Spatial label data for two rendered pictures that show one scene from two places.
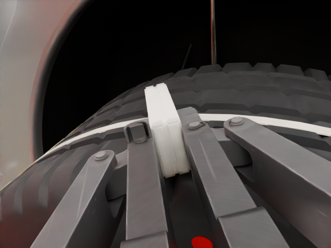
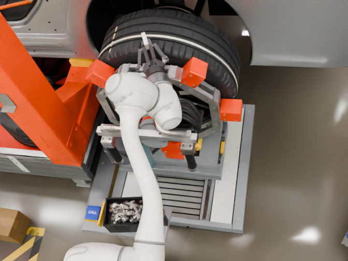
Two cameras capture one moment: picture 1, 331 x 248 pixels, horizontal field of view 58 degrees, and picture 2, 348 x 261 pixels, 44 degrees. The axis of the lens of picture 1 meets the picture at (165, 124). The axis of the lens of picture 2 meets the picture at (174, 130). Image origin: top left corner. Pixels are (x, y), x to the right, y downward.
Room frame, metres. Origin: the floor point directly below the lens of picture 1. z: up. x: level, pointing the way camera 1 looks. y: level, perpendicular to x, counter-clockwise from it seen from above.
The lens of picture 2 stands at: (-1.03, -0.06, 2.45)
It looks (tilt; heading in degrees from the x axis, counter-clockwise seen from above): 59 degrees down; 3
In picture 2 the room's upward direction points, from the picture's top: 18 degrees counter-clockwise
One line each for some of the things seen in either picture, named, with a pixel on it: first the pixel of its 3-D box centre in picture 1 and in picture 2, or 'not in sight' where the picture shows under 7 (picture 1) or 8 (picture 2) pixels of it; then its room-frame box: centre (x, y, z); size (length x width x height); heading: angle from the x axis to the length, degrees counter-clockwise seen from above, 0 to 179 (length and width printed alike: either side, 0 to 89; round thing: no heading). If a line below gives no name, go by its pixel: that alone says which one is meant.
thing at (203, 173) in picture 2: not in sight; (183, 146); (0.24, -0.02, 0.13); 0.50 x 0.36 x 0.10; 68
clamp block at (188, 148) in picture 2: not in sight; (188, 142); (-0.18, -0.06, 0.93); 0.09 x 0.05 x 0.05; 158
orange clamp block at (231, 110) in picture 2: not in sight; (231, 110); (-0.04, -0.27, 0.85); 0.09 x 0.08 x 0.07; 68
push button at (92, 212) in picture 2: not in sight; (93, 213); (-0.17, 0.50, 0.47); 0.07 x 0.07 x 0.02; 68
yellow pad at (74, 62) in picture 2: not in sight; (85, 54); (0.65, 0.36, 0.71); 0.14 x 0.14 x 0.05; 68
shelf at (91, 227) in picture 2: not in sight; (127, 219); (-0.23, 0.34, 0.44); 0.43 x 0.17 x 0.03; 68
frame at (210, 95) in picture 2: not in sight; (160, 107); (0.08, 0.02, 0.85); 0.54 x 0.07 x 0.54; 68
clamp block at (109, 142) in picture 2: not in sight; (109, 135); (-0.05, 0.26, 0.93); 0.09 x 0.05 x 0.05; 158
